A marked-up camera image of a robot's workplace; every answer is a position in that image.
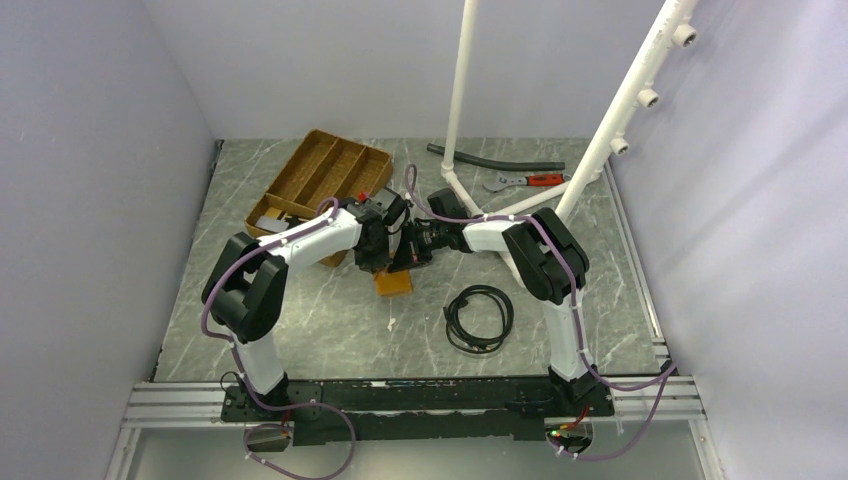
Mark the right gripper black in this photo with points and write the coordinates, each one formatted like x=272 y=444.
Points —
x=404 y=258

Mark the aluminium rail frame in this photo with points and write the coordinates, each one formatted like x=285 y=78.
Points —
x=667 y=396

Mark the woven brown organizer tray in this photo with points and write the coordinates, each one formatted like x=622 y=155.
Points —
x=323 y=166

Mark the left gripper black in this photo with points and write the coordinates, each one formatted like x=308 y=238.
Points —
x=378 y=262

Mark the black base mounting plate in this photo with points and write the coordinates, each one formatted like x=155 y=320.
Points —
x=519 y=407

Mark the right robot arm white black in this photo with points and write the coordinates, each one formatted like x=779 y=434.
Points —
x=551 y=265

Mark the white PVC pipe frame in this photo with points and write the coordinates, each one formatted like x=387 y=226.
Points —
x=576 y=69

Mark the white card stack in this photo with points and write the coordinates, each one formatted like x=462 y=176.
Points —
x=276 y=221

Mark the orange card holder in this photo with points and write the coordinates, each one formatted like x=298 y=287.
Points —
x=394 y=284

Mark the black foam tube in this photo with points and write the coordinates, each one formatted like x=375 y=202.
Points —
x=509 y=166

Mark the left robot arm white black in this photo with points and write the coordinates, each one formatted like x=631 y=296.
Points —
x=243 y=297

